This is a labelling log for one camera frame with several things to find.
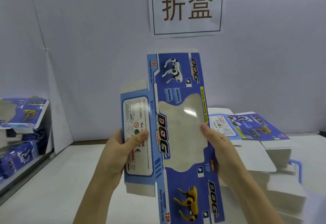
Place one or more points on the person's left hand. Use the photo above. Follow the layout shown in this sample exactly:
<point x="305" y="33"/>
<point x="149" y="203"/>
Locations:
<point x="114" y="157"/>

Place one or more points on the person's right hand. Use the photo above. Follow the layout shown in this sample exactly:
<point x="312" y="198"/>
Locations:
<point x="224" y="152"/>

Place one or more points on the blue dog-print cardboard box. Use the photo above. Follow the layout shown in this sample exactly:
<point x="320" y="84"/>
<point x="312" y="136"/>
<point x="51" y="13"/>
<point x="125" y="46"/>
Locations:
<point x="178" y="190"/>

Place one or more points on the stack of boxes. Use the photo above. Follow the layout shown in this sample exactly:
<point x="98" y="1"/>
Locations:
<point x="282" y="180"/>

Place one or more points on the pile of blue boxes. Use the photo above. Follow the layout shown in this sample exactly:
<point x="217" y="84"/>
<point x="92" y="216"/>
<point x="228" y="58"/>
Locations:
<point x="23" y="112"/>

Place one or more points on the person's right forearm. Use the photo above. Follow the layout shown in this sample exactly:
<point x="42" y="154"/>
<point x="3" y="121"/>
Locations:
<point x="254" y="206"/>

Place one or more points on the person's left forearm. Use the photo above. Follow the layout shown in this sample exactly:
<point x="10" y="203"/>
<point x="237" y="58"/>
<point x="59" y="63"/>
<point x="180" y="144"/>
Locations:
<point x="96" y="206"/>

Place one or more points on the black object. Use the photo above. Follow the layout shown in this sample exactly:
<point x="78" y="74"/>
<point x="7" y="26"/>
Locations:
<point x="323" y="133"/>

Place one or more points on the white paper wall sign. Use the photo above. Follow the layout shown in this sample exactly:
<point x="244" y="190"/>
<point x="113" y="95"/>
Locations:
<point x="186" y="27"/>

